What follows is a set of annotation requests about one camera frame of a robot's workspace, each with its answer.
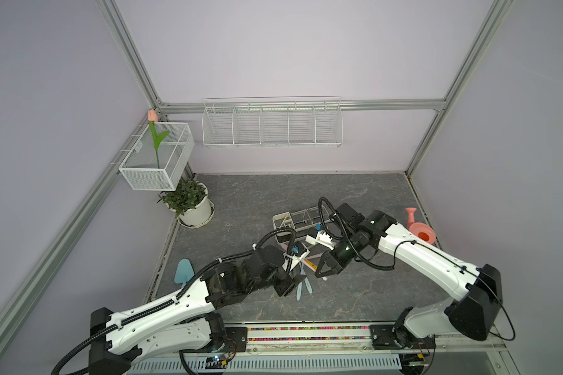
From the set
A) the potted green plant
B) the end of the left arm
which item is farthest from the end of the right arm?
the potted green plant

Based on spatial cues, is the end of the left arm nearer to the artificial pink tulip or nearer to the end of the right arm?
the end of the right arm

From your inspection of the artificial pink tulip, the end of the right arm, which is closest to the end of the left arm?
the end of the right arm

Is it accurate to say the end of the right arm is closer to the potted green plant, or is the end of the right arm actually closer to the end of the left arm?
the end of the left arm

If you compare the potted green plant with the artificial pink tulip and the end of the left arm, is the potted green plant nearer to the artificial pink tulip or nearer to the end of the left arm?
the artificial pink tulip

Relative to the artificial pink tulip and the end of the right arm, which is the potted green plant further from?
the end of the right arm

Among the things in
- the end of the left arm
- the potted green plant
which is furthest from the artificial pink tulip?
the end of the left arm
